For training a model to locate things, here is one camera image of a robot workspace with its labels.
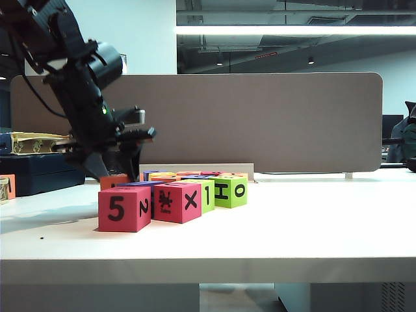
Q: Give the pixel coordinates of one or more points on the orange foam block 2 I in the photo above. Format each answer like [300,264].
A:
[112,182]

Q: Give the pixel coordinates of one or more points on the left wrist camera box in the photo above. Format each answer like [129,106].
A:
[133,117]

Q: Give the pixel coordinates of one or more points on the grey wall sign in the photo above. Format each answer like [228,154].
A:
[123,63]

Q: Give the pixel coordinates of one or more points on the dark blue hard case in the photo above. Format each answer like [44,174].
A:
[42,175]

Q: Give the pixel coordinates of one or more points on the orange foam block Y X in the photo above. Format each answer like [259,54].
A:
[240,175]

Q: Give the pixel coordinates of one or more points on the pink foam block bug X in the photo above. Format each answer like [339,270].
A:
[177,203]

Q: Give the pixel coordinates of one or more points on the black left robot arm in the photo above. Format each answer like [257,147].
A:
[48,26]

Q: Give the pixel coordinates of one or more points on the green foam block 3 O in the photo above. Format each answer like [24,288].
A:
[230,193]

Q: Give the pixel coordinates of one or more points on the purple foam block D G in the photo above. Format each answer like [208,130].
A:
[198,177]

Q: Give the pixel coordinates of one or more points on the orange foam block letter D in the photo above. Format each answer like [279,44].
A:
[188,173]

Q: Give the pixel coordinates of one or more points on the red LED ceiling sign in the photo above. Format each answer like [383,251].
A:
[267,55]

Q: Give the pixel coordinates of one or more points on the green foam block digit 1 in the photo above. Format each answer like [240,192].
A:
[208,195]

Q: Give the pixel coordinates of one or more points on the seated person in dark clothes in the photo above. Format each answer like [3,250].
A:
[403,136]

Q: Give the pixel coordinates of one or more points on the packaged foam block set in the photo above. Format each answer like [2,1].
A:
[39,144]

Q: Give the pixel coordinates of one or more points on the dark background monitor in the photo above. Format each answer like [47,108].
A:
[391,126]

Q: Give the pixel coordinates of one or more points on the pink foam block 5 2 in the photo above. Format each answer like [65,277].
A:
[117,209]

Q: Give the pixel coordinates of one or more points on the black round object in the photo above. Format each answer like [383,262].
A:
[412,164]

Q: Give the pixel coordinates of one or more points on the grey under-desk cabinet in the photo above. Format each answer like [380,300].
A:
[357,297]

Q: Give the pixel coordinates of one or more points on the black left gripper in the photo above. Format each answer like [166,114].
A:
[87,110]

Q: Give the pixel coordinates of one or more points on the orange foam block letter N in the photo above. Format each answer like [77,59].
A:
[11,185]

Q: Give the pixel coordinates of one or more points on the partition support foot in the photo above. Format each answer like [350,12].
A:
[349,175]

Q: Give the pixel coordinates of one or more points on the yellow foam block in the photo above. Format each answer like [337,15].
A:
[161,174]

